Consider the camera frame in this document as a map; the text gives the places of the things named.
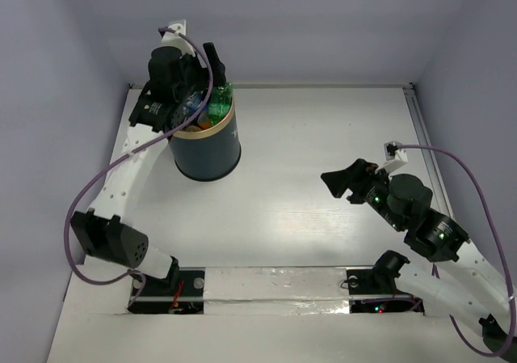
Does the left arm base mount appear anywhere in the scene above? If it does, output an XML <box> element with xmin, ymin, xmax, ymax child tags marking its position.
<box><xmin>128</xmin><ymin>268</ymin><xmax>205</xmax><ymax>314</ymax></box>

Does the dark blue cylindrical bin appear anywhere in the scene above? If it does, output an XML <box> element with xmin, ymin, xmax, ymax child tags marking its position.
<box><xmin>169</xmin><ymin>97</ymin><xmax>242</xmax><ymax>182</ymax></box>

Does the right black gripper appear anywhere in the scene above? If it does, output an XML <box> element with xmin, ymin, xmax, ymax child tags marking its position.
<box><xmin>321</xmin><ymin>156</ymin><xmax>405</xmax><ymax>230</ymax></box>

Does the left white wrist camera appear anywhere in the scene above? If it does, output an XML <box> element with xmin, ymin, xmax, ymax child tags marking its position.
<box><xmin>161</xmin><ymin>19</ymin><xmax>195</xmax><ymax>56</ymax></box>

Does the green plastic bottle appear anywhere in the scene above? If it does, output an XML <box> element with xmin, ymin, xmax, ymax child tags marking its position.
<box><xmin>208</xmin><ymin>82</ymin><xmax>233</xmax><ymax>126</ymax></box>

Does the orange bottle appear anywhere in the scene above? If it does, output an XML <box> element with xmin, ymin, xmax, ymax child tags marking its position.
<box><xmin>196</xmin><ymin>112</ymin><xmax>212</xmax><ymax>129</ymax></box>

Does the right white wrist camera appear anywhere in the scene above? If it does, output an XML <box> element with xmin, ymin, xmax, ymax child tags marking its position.
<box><xmin>375</xmin><ymin>141</ymin><xmax>408</xmax><ymax>175</ymax></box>

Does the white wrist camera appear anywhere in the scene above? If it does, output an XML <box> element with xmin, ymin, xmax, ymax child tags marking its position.
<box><xmin>161</xmin><ymin>19</ymin><xmax>195</xmax><ymax>56</ymax></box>
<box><xmin>375</xmin><ymin>141</ymin><xmax>408</xmax><ymax>175</ymax></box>

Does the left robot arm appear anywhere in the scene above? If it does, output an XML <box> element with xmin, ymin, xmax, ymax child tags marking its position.
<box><xmin>65</xmin><ymin>43</ymin><xmax>226</xmax><ymax>294</ymax></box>

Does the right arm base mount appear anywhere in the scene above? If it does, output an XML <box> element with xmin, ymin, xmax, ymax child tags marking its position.
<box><xmin>340</xmin><ymin>268</ymin><xmax>425</xmax><ymax>314</ymax></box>

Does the blue label water bottle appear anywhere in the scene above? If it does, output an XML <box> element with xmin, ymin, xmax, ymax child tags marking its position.
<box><xmin>183</xmin><ymin>91</ymin><xmax>204</xmax><ymax>117</ymax></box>

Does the silver tape strip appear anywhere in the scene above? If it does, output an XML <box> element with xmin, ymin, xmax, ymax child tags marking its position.
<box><xmin>203</xmin><ymin>267</ymin><xmax>350</xmax><ymax>315</ymax></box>

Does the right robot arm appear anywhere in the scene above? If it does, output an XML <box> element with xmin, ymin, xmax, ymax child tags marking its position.
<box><xmin>321</xmin><ymin>155</ymin><xmax>516</xmax><ymax>362</ymax></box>

